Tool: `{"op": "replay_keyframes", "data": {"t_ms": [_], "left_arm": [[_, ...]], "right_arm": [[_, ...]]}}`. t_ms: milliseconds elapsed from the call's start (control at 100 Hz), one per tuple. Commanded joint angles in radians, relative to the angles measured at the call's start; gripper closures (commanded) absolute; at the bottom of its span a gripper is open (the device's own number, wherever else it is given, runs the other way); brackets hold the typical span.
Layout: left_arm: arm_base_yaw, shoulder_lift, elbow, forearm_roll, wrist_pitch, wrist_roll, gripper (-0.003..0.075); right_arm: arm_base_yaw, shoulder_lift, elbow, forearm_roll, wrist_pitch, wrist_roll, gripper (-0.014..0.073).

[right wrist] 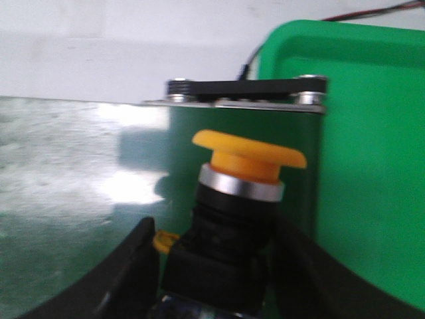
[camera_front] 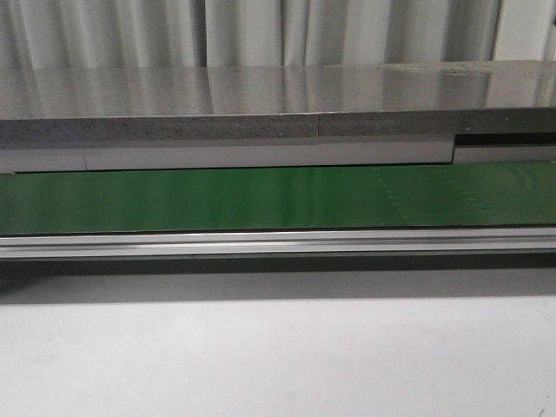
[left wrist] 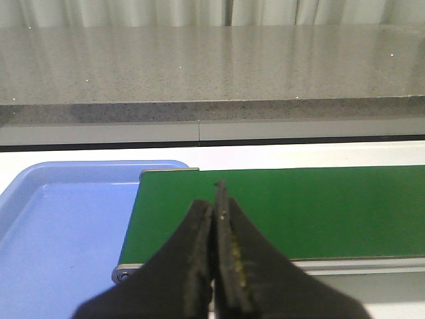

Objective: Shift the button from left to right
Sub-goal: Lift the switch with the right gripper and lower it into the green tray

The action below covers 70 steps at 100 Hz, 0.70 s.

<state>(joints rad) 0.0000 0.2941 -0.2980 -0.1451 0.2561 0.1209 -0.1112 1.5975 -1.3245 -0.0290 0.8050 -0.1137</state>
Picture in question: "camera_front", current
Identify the grey panel under countertop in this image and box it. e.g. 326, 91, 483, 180
1, 132, 555, 173

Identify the grey stone countertop slab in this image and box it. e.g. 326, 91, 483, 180
1, 61, 555, 149

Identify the green conveyor belt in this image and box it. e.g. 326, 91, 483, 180
1, 162, 555, 235

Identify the white pleated curtain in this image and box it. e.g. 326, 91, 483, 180
1, 1, 555, 69

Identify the aluminium conveyor side rail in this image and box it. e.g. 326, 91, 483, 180
1, 226, 555, 261

